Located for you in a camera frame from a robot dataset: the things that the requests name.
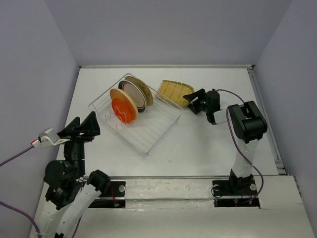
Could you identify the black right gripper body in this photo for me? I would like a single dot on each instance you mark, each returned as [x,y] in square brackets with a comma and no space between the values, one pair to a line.
[206,108]

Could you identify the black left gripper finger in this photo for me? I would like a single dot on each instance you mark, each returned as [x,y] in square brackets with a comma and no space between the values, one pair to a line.
[89,128]
[70,128]

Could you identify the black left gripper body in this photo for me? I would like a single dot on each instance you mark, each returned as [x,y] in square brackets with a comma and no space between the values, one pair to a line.
[78,138]

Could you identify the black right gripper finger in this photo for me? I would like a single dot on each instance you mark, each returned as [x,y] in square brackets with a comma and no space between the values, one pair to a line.
[200,94]
[195,108]

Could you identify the woven bamboo tray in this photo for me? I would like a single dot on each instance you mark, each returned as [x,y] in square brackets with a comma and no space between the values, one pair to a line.
[173,92]

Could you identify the orange plate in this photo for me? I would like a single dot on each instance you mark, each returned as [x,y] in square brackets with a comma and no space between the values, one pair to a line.
[123,110]

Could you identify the plain beige plate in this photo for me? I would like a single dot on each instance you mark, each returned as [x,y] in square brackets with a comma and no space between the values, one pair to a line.
[118,93]

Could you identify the large cream bird plate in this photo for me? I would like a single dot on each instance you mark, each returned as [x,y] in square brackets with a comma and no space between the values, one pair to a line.
[143,86]

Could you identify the white wire dish rack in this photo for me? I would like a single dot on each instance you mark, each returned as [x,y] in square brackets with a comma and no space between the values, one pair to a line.
[148,128]

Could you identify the white plate green red rim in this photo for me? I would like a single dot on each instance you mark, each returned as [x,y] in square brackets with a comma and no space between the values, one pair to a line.
[135,93]

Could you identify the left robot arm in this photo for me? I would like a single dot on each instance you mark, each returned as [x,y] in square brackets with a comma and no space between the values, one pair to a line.
[67,197]

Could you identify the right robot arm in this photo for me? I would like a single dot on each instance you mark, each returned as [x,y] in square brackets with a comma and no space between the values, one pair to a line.
[247,127]

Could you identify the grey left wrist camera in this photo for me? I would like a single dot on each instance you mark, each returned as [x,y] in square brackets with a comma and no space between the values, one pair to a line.
[48,138]

